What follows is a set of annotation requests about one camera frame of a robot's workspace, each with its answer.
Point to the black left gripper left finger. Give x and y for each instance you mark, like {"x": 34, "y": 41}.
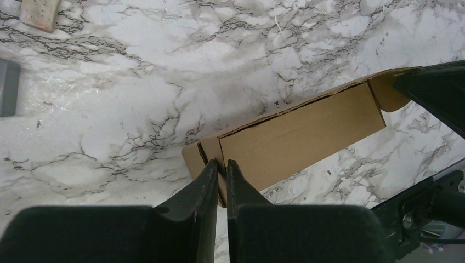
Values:
{"x": 181, "y": 229}

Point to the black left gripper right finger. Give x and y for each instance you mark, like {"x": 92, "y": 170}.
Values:
{"x": 260, "y": 231}

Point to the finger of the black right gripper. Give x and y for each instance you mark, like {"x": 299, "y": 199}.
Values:
{"x": 440, "y": 90}

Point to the brown cardboard box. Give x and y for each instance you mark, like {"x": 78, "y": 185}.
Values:
{"x": 276, "y": 145}

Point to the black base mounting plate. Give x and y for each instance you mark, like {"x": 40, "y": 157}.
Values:
{"x": 405, "y": 215}

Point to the pink grey whiteboard eraser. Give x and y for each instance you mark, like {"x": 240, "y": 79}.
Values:
{"x": 10, "y": 74}

